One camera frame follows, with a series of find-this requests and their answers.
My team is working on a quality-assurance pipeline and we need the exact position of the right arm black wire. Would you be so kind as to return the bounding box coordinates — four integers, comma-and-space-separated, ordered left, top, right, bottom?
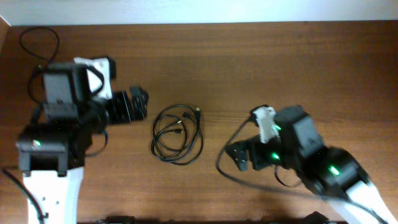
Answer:
215, 116, 389, 224

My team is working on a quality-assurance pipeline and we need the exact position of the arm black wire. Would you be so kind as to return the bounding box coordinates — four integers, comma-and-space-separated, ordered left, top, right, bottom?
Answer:
1, 167, 49, 224
215, 116, 389, 224

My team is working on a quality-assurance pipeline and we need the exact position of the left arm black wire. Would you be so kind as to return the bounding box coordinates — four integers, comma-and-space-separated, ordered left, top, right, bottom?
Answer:
1, 167, 49, 224

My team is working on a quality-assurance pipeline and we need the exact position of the black usb cable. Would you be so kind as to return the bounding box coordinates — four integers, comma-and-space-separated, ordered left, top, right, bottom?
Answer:
150, 103, 205, 166
19, 26, 60, 103

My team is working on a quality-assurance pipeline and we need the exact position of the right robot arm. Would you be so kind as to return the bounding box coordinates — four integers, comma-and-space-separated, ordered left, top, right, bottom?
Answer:
220, 105, 397, 223

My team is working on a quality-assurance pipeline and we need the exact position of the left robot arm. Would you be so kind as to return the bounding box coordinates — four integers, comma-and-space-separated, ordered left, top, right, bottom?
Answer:
16, 62, 149, 223

